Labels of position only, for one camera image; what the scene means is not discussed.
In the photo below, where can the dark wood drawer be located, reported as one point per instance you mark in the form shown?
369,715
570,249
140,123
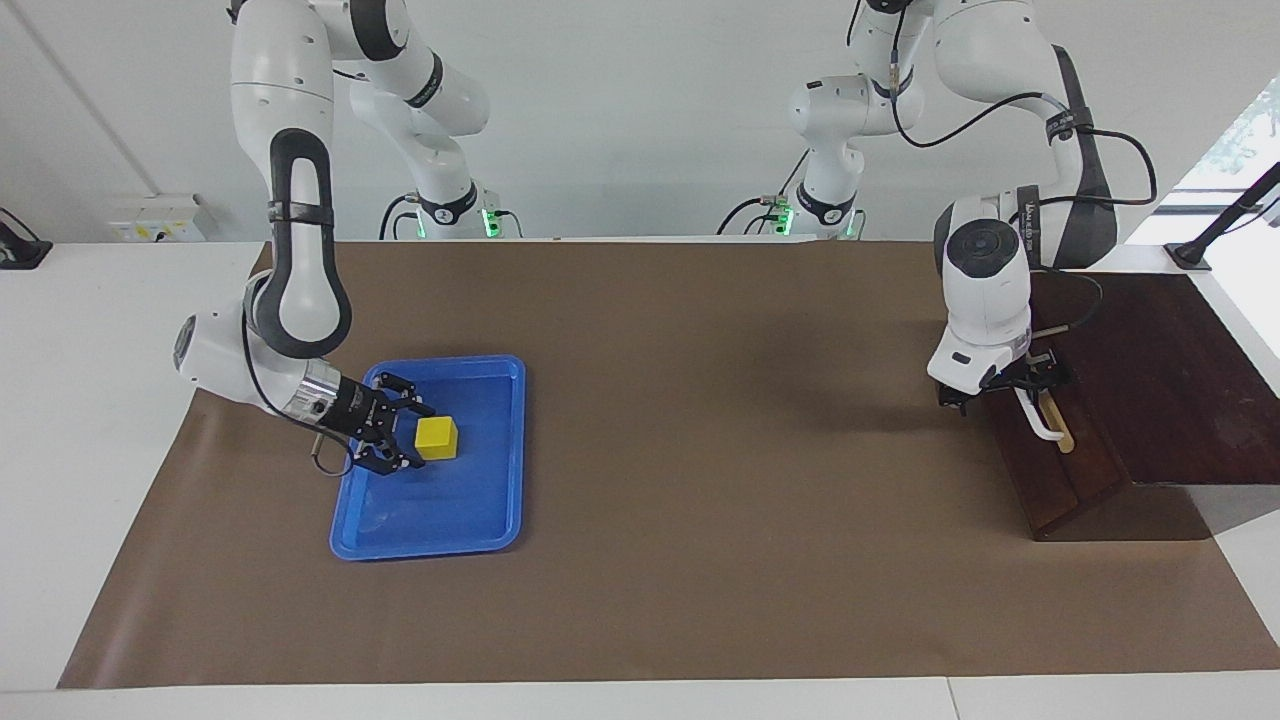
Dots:
1065,485

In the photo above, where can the black camera stand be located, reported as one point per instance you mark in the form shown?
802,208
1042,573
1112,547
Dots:
1188,256

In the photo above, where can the brown table mat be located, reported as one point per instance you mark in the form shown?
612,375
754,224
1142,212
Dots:
700,560

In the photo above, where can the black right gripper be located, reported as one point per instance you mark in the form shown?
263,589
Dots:
362,418

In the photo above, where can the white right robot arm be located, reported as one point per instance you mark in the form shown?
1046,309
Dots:
280,100

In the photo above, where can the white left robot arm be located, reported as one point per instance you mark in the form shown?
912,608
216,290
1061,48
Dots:
985,290

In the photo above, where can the dark wooden drawer cabinet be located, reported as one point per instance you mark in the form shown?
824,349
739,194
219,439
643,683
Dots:
1180,400

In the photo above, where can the black desk device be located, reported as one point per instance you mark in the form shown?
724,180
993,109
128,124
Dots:
20,252

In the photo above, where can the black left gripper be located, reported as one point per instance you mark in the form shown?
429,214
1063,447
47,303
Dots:
1050,365

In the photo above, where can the blue plastic tray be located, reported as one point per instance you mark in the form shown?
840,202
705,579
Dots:
440,515

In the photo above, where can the white wall socket box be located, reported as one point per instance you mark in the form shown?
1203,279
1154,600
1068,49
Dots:
160,222

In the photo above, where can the yellow cube block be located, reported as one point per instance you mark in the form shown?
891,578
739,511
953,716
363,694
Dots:
437,440

